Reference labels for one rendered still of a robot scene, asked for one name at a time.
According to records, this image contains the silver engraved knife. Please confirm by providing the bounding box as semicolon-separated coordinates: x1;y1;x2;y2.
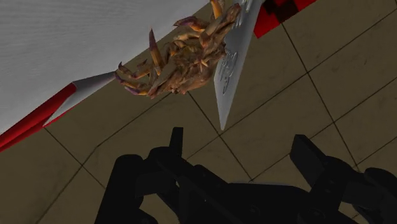
213;0;266;131

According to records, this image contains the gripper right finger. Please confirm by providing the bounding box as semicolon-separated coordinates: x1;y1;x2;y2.
289;134;397;224

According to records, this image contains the brown crab figure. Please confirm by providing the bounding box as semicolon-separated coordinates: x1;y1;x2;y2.
114;0;242;100

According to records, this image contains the red and white knife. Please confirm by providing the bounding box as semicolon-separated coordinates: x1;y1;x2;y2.
0;71;117;153

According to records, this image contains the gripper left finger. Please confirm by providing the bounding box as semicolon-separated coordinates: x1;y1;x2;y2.
94;127;200;224

